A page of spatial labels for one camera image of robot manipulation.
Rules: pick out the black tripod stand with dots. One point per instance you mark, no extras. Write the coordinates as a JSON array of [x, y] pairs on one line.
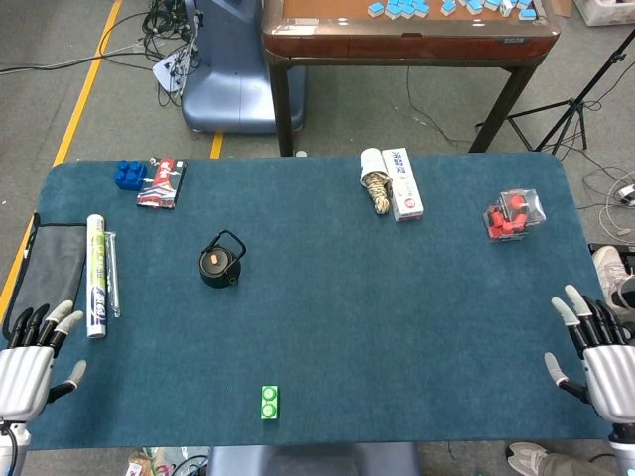
[[570, 106]]

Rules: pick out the clear box of red pieces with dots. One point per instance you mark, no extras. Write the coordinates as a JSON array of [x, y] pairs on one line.
[[513, 215]]

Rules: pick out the white paper cup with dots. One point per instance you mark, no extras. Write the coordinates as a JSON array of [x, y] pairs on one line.
[[371, 159]]

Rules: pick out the blue felt table mat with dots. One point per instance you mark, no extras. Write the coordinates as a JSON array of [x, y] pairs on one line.
[[347, 322]]

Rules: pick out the grey zip pouch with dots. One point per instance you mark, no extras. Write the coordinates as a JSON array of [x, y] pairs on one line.
[[54, 263]]

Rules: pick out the clear plastic tube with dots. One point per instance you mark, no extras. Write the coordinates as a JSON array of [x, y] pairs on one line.
[[113, 277]]

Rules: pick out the black cast iron teapot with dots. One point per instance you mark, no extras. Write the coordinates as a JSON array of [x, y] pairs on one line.
[[233, 278]]

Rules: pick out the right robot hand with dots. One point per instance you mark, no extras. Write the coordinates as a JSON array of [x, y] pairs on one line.
[[612, 382]]

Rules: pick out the black teapot lid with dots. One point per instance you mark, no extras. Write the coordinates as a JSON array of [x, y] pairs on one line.
[[214, 259]]

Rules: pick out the blue toy brick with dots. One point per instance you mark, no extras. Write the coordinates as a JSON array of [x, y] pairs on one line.
[[129, 174]]

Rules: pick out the white dotted mahjong tile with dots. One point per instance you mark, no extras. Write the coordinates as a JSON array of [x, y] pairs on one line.
[[506, 7]]

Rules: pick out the green toy brick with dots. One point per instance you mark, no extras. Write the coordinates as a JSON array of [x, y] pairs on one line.
[[270, 402]]

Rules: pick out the grey white sneaker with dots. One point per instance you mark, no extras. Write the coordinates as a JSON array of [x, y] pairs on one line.
[[526, 458]]

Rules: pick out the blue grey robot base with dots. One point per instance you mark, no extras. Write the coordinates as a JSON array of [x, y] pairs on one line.
[[228, 89]]

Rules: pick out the blue white mahjong tile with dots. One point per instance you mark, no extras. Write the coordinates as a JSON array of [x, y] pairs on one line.
[[376, 7], [527, 13]]

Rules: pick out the khaki trouser leg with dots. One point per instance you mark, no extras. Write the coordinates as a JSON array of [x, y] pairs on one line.
[[570, 466]]

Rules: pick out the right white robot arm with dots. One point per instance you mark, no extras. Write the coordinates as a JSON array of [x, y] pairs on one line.
[[624, 448]]

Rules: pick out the white green film roll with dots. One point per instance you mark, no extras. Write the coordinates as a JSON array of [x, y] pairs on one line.
[[96, 277]]

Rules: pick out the red illustrated card pack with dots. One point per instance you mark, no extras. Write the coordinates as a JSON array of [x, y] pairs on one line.
[[161, 186]]

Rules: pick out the white toothpaste box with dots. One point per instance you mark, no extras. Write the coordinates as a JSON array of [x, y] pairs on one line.
[[404, 188]]

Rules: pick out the blue grey robot torso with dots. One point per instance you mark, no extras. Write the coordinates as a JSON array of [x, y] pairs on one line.
[[312, 461]]

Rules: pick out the white power strip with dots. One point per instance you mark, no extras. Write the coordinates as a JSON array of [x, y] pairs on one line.
[[166, 74]]

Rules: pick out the beige sneaker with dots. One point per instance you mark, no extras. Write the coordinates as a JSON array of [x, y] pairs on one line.
[[612, 273]]

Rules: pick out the colourful snack bag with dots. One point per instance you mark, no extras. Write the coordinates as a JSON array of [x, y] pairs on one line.
[[141, 463]]

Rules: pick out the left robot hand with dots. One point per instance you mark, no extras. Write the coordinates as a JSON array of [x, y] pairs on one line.
[[22, 382]]

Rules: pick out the brown mahjong table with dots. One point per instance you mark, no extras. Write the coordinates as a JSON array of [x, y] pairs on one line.
[[397, 42]]

